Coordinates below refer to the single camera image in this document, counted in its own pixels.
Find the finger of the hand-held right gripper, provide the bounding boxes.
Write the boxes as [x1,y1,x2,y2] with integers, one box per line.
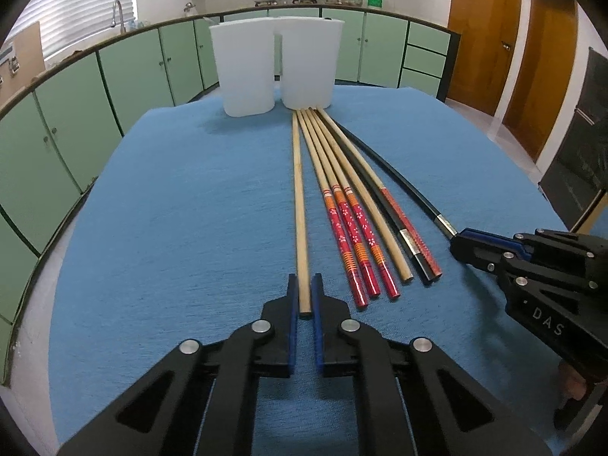
[449,237,600,296]
[457,228,608,261]

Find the white window blinds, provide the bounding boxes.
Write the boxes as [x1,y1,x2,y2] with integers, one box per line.
[19,0,137,60]

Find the plain wooden chopstick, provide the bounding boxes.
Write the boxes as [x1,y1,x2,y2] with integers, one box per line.
[316,107,414,282]
[291,113,314,319]

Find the cardboard box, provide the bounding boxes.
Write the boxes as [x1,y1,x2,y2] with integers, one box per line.
[0,21,46,100]

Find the person's right hand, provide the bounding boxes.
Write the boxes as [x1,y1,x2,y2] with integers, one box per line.
[558,360,590,402]

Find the wooden door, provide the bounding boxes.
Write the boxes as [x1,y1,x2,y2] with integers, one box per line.
[446,0,523,116]
[502,0,580,163]

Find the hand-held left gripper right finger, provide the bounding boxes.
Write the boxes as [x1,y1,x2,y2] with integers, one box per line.
[311,273,554,456]

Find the white plastic container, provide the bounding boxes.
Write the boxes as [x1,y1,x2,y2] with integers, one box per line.
[209,20,276,118]
[273,16,344,111]

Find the green lower kitchen cabinets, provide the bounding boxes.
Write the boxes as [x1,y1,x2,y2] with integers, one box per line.
[0,7,461,385]

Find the black chopstick with red pattern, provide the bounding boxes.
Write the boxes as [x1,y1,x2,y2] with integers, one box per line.
[332,122,443,280]

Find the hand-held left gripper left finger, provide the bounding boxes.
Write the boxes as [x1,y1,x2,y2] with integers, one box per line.
[57,273,300,456]

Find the red floral chopstick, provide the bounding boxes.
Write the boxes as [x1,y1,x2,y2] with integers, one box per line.
[310,108,402,301]
[298,110,370,309]
[304,108,382,299]

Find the dark panel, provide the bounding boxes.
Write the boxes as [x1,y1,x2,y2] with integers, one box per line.
[539,47,608,236]

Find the blue tablecloth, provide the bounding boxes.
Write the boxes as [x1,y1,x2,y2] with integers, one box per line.
[47,84,602,456]

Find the black chopstick with silver band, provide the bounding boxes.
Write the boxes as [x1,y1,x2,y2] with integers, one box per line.
[328,121,432,282]
[338,122,459,243]

